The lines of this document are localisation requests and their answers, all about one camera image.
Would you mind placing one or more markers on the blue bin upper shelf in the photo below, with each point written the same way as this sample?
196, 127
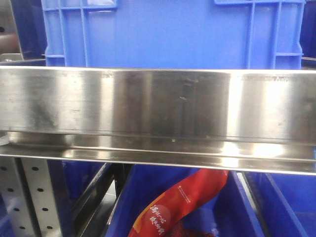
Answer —
186, 34

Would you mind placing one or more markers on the blue bin lower left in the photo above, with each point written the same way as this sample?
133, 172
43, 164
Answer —
78, 188

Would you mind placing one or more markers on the blue bin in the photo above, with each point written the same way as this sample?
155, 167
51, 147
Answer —
78, 188
286, 203
227, 215

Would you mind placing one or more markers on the blue bin lower middle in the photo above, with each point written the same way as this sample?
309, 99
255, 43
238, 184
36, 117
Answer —
227, 215

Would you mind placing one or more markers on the blue bin lower right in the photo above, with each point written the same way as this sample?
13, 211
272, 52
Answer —
286, 203

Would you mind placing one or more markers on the red snack bag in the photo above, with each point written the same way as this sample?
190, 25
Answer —
165, 211

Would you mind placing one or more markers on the stainless steel shelf rail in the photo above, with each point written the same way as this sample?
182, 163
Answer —
246, 120

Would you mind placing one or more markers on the perforated metal shelf post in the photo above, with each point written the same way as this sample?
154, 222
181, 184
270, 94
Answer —
27, 191

